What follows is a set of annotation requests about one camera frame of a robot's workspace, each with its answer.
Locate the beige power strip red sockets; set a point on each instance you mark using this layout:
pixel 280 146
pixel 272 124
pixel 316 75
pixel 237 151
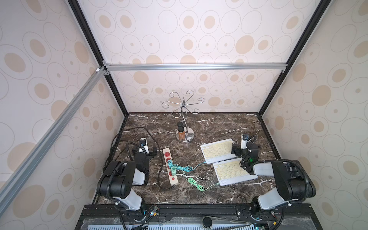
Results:
pixel 169 163

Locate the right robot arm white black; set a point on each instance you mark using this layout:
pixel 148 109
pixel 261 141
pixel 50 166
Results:
pixel 293 185

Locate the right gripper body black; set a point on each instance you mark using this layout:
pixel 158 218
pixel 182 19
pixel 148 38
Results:
pixel 235 149

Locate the horizontal aluminium frame bar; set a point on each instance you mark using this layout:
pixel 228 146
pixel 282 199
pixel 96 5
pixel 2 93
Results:
pixel 196 67

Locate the chrome mug tree stand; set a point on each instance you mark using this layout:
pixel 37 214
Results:
pixel 182 112

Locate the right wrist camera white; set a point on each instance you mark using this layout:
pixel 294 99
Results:
pixel 244 141

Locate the left diagonal aluminium frame bar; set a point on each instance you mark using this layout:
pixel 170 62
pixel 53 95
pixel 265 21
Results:
pixel 27 167

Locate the amber bottle black cap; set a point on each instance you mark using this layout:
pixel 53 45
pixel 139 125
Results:
pixel 181 131

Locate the green plug adapter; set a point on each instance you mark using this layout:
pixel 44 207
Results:
pixel 172 171

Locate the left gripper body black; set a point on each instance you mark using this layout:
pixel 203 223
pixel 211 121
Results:
pixel 152 153

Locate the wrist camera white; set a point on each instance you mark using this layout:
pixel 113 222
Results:
pixel 143 144
pixel 244 141

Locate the white wireless keyboard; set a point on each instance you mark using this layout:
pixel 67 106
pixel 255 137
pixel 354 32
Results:
pixel 230 172
pixel 217 151

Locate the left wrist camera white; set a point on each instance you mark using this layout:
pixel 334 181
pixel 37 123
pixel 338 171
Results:
pixel 143 144

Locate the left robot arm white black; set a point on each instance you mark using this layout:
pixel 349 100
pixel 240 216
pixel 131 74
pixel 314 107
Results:
pixel 118 179

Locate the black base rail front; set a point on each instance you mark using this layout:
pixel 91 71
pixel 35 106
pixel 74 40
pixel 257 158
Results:
pixel 198 217

